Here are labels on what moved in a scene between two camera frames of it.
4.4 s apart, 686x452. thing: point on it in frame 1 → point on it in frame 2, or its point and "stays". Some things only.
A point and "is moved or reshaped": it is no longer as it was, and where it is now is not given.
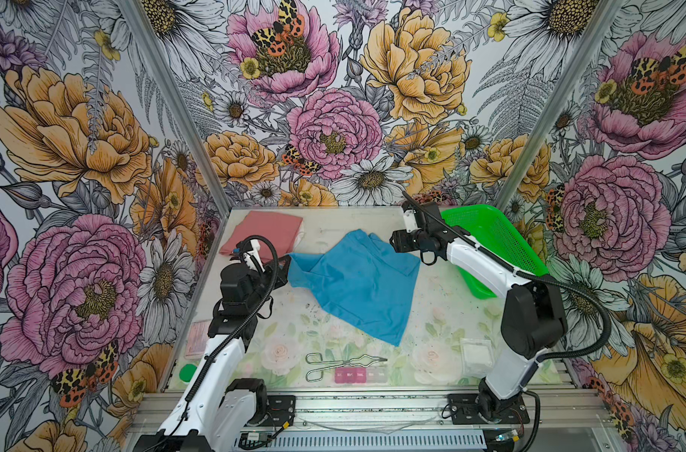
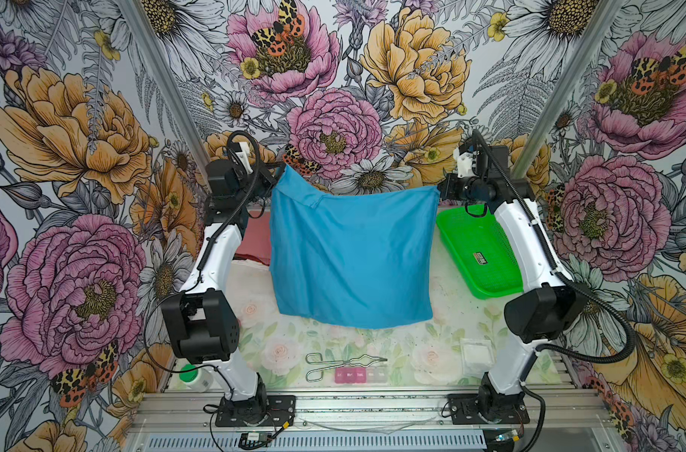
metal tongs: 317,359 stays
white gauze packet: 477,357 stays
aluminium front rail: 407,411 stays
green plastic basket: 495,235 stays
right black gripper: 400,245 → 449,191
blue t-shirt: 361,281 is moved or reshaped
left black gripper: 283,276 → 269,176
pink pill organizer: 361,375 stays
